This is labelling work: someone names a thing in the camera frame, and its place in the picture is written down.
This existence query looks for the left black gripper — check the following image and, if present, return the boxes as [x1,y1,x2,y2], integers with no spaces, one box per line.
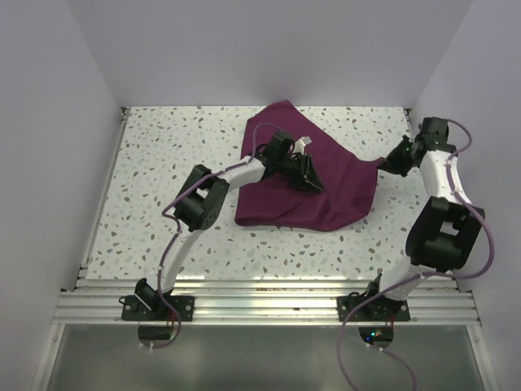
[277,152,323,192]

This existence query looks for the purple cloth drape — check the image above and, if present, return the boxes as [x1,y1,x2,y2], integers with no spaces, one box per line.
[235,101,382,232]

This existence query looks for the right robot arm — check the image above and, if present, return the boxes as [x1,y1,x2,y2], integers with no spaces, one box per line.
[362,117,485,320]

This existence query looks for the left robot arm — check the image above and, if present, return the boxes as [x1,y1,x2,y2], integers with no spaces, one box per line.
[125,129,324,320]

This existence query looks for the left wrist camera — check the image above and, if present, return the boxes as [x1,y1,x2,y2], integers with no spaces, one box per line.
[292,136,313,155]

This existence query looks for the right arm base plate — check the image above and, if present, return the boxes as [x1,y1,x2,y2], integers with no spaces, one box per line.
[336,292,411,323]

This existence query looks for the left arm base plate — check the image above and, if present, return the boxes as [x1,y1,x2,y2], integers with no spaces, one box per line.
[118,295,195,323]

